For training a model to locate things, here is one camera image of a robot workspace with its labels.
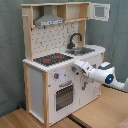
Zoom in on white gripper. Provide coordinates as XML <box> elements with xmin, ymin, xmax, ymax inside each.
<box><xmin>72</xmin><ymin>60</ymin><xmax>93</xmax><ymax>78</ymax></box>

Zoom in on red stove knob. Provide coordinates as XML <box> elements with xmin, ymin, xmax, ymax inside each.
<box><xmin>54</xmin><ymin>73</ymin><xmax>60</xmax><ymax>79</ymax></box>

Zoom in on white oven door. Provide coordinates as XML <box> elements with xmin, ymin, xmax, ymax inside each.
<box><xmin>48</xmin><ymin>77</ymin><xmax>81</xmax><ymax>125</ymax></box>

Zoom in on wooden toy kitchen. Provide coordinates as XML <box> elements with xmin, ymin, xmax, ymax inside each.
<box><xmin>22</xmin><ymin>2</ymin><xmax>110</xmax><ymax>127</ymax></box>

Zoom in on grey toy sink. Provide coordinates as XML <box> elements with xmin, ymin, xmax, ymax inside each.
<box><xmin>66</xmin><ymin>47</ymin><xmax>94</xmax><ymax>56</ymax></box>

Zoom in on black toy faucet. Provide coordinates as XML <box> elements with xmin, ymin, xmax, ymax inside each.
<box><xmin>67</xmin><ymin>33</ymin><xmax>82</xmax><ymax>49</ymax></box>

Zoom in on white fridge door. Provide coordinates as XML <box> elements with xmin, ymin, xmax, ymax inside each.
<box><xmin>80</xmin><ymin>55</ymin><xmax>102</xmax><ymax>106</ymax></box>

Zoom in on black stovetop red burners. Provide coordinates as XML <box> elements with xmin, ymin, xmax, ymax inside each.
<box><xmin>34</xmin><ymin>53</ymin><xmax>70</xmax><ymax>67</ymax></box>

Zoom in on grey range hood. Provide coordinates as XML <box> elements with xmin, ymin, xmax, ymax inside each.
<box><xmin>33</xmin><ymin>5</ymin><xmax>64</xmax><ymax>27</ymax></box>

